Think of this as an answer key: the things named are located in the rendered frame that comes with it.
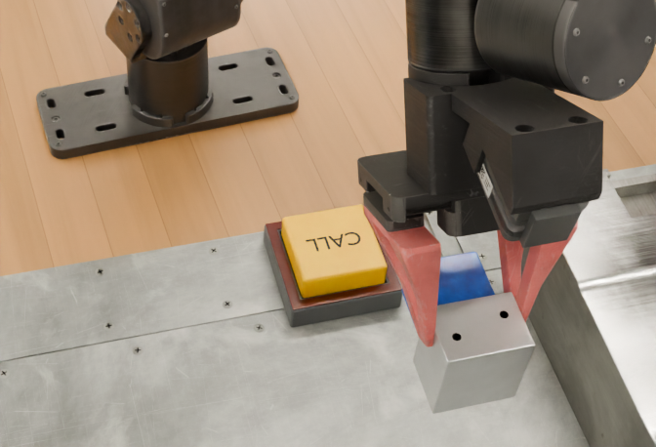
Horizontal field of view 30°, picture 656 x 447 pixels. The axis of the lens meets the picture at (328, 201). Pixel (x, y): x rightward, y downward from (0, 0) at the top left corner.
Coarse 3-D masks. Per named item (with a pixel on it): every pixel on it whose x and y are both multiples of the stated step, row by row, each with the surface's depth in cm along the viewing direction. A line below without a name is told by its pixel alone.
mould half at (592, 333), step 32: (608, 192) 82; (608, 224) 80; (640, 224) 80; (576, 256) 78; (608, 256) 78; (640, 256) 78; (544, 288) 82; (576, 288) 77; (608, 288) 77; (640, 288) 77; (544, 320) 83; (576, 320) 78; (608, 320) 75; (640, 320) 76; (576, 352) 79; (608, 352) 74; (640, 352) 74; (576, 384) 80; (608, 384) 75; (640, 384) 73; (576, 416) 80; (608, 416) 76; (640, 416) 71
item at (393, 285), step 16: (272, 224) 87; (272, 240) 86; (384, 256) 86; (288, 272) 85; (288, 288) 84; (368, 288) 84; (384, 288) 84; (400, 288) 84; (304, 304) 83; (320, 304) 83
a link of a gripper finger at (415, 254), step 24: (384, 216) 62; (408, 216) 62; (384, 240) 66; (408, 240) 61; (432, 240) 61; (408, 264) 61; (432, 264) 61; (408, 288) 66; (432, 288) 62; (432, 312) 64; (432, 336) 65
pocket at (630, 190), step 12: (624, 180) 85; (636, 180) 85; (648, 180) 85; (624, 192) 85; (636, 192) 86; (648, 192) 86; (624, 204) 85; (636, 204) 85; (648, 204) 85; (636, 216) 84
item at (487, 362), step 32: (448, 256) 70; (448, 288) 68; (480, 288) 68; (448, 320) 65; (480, 320) 65; (512, 320) 66; (416, 352) 69; (448, 352) 64; (480, 352) 64; (512, 352) 65; (448, 384) 65; (480, 384) 66; (512, 384) 68
